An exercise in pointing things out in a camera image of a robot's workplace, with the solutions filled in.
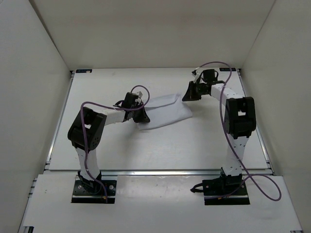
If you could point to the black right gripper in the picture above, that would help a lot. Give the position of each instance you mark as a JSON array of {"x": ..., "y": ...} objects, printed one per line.
[{"x": 189, "y": 95}]

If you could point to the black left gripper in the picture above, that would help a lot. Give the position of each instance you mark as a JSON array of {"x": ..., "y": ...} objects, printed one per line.
[{"x": 143, "y": 118}]

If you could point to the white skirt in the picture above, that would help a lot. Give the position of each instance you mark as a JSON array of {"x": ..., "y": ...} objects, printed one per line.
[{"x": 165, "y": 110}]

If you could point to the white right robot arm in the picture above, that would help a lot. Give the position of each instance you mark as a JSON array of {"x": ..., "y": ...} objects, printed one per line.
[{"x": 238, "y": 120}]

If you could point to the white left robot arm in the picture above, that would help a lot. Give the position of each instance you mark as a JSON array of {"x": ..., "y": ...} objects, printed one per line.
[{"x": 86, "y": 131}]

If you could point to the right blue corner label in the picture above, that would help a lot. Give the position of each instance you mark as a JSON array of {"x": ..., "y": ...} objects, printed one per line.
[{"x": 223, "y": 69}]

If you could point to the blue corner label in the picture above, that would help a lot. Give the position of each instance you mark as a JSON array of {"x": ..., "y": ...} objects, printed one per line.
[
  {"x": 83, "y": 71},
  {"x": 223, "y": 69}
]

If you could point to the left blue corner label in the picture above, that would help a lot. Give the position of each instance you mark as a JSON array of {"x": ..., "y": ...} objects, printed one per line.
[{"x": 83, "y": 71}]

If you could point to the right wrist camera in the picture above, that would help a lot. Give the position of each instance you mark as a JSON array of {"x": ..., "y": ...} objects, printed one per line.
[{"x": 196, "y": 74}]

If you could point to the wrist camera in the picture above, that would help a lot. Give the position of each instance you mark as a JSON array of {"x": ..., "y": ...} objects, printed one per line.
[
  {"x": 196, "y": 74},
  {"x": 139, "y": 93}
]

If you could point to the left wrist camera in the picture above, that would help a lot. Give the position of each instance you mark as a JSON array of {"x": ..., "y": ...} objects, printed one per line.
[{"x": 139, "y": 93}]

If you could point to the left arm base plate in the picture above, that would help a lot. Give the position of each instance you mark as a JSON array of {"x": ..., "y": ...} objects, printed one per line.
[{"x": 83, "y": 193}]

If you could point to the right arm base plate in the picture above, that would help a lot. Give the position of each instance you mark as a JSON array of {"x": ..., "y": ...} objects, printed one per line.
[{"x": 216, "y": 193}]

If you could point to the aluminium rail across table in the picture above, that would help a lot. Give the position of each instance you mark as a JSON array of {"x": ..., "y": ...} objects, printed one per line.
[{"x": 161, "y": 172}]

